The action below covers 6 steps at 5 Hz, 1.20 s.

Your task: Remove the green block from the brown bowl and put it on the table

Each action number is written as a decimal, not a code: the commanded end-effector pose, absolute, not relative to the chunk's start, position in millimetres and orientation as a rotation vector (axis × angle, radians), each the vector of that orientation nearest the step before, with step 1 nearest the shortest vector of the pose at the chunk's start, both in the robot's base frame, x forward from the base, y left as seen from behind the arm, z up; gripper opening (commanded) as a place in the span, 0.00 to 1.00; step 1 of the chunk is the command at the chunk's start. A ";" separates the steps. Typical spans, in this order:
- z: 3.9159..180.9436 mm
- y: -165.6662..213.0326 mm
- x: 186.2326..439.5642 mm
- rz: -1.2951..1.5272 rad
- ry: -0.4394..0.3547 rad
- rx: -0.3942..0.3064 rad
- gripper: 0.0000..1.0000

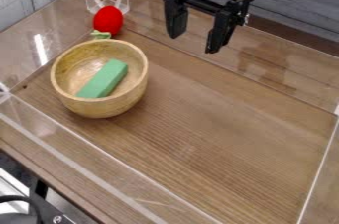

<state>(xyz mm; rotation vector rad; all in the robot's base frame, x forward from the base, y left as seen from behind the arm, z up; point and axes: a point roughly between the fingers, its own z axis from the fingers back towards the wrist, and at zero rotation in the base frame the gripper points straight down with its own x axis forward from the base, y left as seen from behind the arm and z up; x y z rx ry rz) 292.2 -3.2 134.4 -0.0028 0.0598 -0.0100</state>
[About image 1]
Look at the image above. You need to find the clear acrylic enclosure wall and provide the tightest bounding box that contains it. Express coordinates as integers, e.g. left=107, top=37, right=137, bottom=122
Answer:
left=0, top=0, right=339, bottom=224

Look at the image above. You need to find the light wooden bowl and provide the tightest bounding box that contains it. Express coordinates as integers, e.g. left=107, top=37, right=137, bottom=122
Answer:
left=51, top=39, right=149, bottom=118

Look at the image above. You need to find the green rectangular block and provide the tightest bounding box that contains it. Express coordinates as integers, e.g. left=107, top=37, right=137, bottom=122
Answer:
left=77, top=59, right=129, bottom=98

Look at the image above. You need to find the black table leg bracket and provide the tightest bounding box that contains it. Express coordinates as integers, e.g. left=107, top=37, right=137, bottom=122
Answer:
left=30, top=179, right=78, bottom=224

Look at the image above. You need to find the red plush strawberry toy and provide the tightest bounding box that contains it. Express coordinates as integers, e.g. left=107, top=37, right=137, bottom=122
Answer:
left=91, top=6, right=123, bottom=39

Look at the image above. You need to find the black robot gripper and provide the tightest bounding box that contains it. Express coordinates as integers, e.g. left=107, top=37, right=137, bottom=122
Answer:
left=165, top=0, right=254, bottom=54

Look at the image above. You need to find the black cable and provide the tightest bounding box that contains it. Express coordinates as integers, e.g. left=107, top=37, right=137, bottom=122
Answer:
left=0, top=195, right=45, bottom=224

